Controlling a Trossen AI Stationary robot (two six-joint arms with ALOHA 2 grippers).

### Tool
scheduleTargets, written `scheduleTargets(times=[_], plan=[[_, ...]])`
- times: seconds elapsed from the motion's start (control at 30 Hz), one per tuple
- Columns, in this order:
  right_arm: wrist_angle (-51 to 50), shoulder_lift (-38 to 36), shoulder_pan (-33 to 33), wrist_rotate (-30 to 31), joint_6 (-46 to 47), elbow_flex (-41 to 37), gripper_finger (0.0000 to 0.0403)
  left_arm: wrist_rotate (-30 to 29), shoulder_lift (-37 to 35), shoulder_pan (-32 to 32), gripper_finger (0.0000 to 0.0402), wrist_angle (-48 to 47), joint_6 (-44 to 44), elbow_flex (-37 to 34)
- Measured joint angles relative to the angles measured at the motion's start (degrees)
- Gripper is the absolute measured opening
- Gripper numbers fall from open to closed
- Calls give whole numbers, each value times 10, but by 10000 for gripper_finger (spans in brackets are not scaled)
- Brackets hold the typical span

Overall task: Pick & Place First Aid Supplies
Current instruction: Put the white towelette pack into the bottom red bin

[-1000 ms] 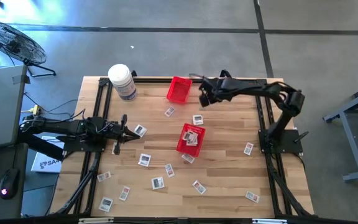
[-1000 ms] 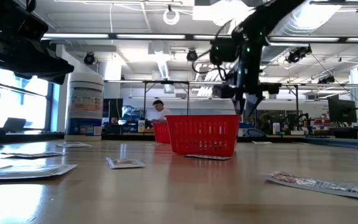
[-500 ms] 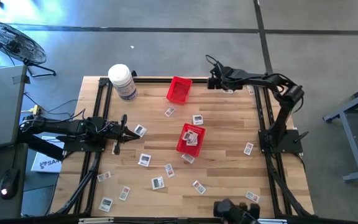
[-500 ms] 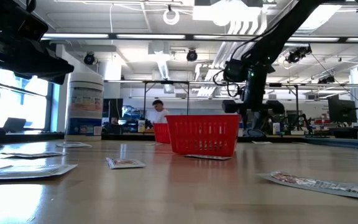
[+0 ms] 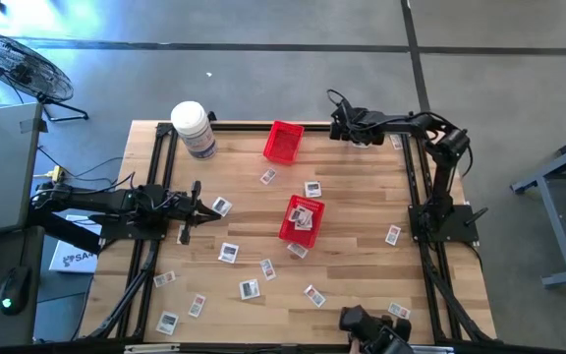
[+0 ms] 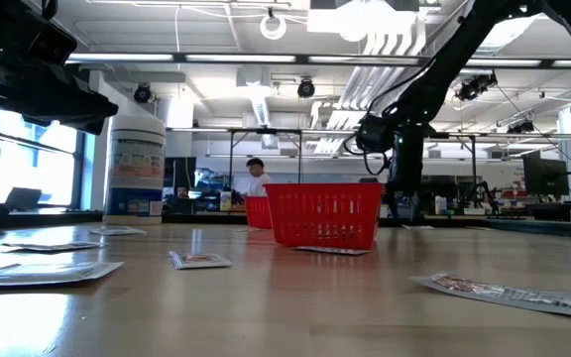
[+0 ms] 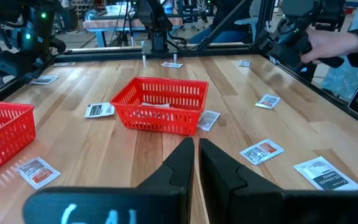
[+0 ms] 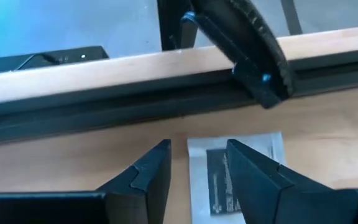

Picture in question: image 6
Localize white packet red print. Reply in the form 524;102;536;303
168;250;234;271
408;271;571;322
292;245;371;257

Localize white hanging ring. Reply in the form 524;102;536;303
259;13;287;41

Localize white wipes canister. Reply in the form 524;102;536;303
102;114;167;227

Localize red plastic basket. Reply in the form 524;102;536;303
244;195;273;230
264;181;385;251

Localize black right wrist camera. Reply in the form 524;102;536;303
356;114;396;155

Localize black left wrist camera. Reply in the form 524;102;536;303
27;19;79;69

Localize black ceiling spotlight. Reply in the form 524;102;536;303
507;120;535;135
296;77;316;99
133;82;153;104
456;71;499;102

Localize black metal gantry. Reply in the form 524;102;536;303
227;127;304;192
422;131;479;209

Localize person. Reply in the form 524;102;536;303
239;157;273;198

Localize black computer monitor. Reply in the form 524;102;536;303
521;156;571;198

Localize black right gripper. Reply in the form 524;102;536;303
386;123;424;222

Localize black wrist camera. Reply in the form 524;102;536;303
27;19;79;69
356;114;396;155

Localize dark laptop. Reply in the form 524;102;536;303
5;186;44;212

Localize white ventilation duct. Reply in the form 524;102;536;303
235;66;280;150

